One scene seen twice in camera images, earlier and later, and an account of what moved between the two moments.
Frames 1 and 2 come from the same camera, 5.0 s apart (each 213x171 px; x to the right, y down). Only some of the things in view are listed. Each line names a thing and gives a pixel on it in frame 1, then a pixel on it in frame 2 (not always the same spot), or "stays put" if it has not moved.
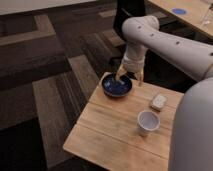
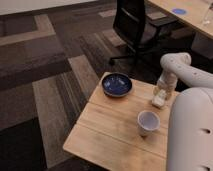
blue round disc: (179, 11) stays put
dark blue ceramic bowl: (116, 88) stays put
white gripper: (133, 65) -> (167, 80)
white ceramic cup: (148, 122) stays put
